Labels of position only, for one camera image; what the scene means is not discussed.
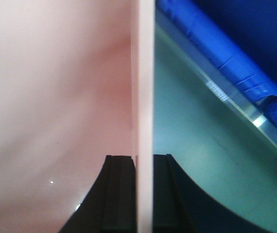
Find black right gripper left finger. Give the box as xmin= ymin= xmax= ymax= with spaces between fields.
xmin=60 ymin=155 xmax=137 ymax=233

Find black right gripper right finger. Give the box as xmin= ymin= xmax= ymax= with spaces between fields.
xmin=153 ymin=154 xmax=248 ymax=233

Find pink plastic bin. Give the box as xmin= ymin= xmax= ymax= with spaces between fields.
xmin=0 ymin=0 xmax=155 ymax=233

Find large blue crate upper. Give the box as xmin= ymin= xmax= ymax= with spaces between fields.
xmin=156 ymin=0 xmax=277 ymax=102

